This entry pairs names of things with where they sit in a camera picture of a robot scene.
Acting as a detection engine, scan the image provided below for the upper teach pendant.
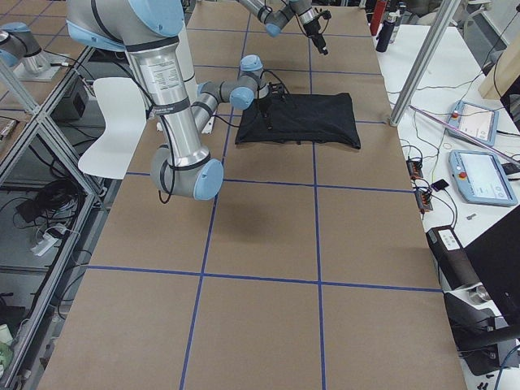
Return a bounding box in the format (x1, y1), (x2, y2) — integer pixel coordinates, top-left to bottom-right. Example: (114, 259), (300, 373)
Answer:
(447, 101), (499, 146)

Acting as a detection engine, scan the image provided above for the black bottle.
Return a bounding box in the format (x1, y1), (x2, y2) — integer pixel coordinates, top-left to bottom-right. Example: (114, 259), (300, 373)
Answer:
(375, 11), (399, 53)

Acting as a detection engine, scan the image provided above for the white power strip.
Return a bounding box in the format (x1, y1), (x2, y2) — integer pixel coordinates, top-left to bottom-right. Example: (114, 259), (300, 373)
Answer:
(31, 225), (65, 257)

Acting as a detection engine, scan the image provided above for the black t-shirt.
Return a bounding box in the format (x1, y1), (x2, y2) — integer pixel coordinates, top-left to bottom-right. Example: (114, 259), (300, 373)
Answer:
(235, 93), (362, 150)

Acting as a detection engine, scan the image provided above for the lower teach pendant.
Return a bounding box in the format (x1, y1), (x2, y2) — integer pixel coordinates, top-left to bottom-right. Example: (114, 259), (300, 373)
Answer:
(448, 150), (518, 206)

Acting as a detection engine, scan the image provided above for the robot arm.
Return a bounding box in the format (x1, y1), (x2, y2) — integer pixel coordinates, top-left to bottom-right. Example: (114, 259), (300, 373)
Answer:
(67, 1), (268, 201)
(237, 0), (332, 55)

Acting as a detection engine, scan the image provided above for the black device box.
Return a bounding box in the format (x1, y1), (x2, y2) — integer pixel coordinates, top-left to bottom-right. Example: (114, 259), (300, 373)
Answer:
(426, 225), (480, 289)

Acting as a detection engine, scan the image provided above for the white plastic chair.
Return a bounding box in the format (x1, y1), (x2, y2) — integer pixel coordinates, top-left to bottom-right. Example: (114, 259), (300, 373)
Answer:
(78, 77), (146, 180)

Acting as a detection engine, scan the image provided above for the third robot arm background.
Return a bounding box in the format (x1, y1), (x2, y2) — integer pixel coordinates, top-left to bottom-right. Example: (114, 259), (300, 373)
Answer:
(1, 22), (41, 67)

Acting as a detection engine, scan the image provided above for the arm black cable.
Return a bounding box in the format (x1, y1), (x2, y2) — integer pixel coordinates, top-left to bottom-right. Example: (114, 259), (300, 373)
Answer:
(156, 154), (180, 205)

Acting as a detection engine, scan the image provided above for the teach pendant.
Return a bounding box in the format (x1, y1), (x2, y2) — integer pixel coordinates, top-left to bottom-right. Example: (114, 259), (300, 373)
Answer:
(447, 101), (499, 146)
(448, 150), (518, 206)

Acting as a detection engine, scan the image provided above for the black monitor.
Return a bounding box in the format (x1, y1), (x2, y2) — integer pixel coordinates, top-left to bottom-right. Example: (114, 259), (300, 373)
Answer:
(466, 207), (519, 323)

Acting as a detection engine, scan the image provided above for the aluminium frame post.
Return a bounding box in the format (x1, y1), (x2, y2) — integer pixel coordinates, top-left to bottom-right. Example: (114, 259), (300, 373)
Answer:
(388, 0), (460, 127)

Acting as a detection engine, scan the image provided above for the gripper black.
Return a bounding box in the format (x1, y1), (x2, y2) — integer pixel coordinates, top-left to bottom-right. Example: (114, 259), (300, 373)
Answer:
(258, 82), (286, 129)
(301, 8), (331, 55)

